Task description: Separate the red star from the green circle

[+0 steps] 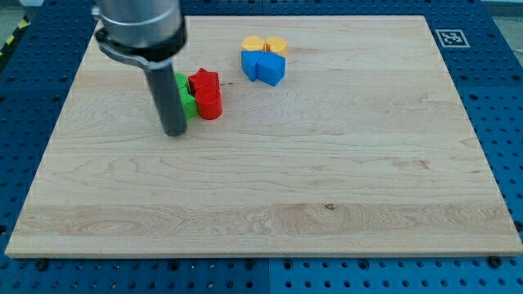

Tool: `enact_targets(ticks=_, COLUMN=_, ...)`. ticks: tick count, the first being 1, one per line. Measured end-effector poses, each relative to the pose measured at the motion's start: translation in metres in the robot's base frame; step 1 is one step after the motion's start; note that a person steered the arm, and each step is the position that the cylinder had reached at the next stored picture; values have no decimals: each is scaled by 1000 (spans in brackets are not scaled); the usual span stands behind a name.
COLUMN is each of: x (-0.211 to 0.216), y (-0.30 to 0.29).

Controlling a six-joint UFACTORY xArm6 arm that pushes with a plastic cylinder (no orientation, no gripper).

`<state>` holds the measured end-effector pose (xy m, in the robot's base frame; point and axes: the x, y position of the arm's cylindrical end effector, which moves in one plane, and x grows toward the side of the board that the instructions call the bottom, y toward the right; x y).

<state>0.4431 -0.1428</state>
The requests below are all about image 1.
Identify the blue cube block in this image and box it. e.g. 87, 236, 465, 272
257, 52, 286, 87

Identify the yellow hexagon block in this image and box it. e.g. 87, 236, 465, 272
241, 35, 266, 51

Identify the green star block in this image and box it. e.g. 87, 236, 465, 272
180, 91, 199, 120

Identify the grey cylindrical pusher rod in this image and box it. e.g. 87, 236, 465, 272
145, 60, 187, 136

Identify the blue triangle block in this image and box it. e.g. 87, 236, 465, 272
240, 51, 265, 82

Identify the yellow pentagon block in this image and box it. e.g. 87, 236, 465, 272
266, 37, 288, 57

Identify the wooden board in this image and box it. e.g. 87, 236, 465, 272
6, 16, 522, 259

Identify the red cylinder block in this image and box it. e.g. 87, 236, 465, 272
195, 87, 222, 120

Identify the white fiducial marker tag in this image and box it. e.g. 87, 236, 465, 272
435, 29, 470, 48

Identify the red star block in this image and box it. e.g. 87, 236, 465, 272
187, 68, 220, 95

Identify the green circle block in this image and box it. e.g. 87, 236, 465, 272
175, 72, 190, 93

